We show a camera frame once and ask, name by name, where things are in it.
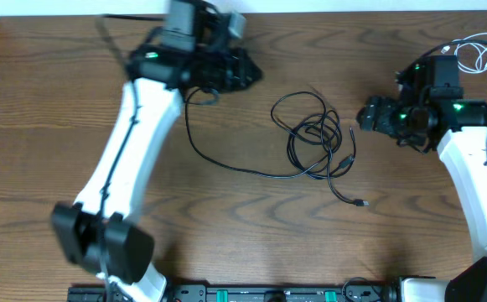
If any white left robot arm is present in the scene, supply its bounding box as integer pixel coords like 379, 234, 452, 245
51, 45, 262, 301

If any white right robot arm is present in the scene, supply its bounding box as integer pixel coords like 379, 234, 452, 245
356, 96, 487, 301

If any white USB cable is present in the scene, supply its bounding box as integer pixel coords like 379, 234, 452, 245
440, 31, 487, 75

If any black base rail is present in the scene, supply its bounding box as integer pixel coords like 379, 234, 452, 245
65, 280, 401, 302

